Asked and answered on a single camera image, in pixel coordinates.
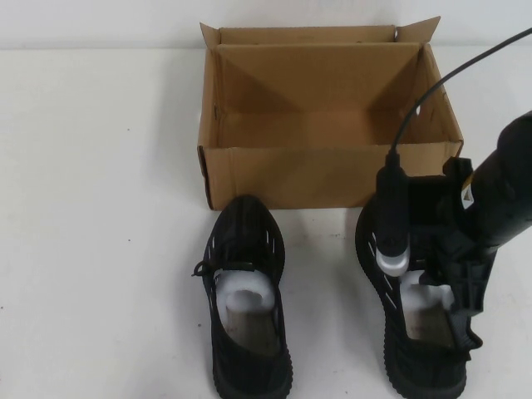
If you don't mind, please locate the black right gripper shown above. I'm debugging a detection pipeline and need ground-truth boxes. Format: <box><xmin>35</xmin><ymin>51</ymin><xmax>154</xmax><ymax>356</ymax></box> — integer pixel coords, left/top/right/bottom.
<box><xmin>421</xmin><ymin>156</ymin><xmax>500</xmax><ymax>320</ymax></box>

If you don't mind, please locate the black knit sneaker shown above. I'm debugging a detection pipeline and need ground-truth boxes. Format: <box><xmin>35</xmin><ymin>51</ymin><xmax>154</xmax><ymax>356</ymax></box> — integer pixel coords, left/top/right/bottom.
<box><xmin>355</xmin><ymin>194</ymin><xmax>485</xmax><ymax>399</ymax></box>
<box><xmin>190</xmin><ymin>194</ymin><xmax>294</xmax><ymax>399</ymax></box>

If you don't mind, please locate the brown cardboard shoe box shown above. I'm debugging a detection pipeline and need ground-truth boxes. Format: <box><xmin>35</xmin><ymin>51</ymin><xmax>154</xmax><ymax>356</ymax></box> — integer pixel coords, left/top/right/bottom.
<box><xmin>197</xmin><ymin>16</ymin><xmax>463</xmax><ymax>211</ymax></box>

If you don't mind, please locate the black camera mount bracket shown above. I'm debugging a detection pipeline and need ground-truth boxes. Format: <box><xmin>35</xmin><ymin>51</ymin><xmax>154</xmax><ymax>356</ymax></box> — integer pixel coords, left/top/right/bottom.
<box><xmin>408</xmin><ymin>173</ymin><xmax>451</xmax><ymax>226</ymax></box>

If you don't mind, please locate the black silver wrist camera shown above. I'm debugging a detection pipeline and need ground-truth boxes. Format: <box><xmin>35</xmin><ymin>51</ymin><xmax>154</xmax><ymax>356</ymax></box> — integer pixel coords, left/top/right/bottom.
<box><xmin>375</xmin><ymin>164</ymin><xmax>413</xmax><ymax>278</ymax></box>

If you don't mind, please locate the black camera cable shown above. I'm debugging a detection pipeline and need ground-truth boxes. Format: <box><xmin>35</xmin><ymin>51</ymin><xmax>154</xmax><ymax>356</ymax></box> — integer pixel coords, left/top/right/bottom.
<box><xmin>384</xmin><ymin>27</ymin><xmax>532</xmax><ymax>167</ymax></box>

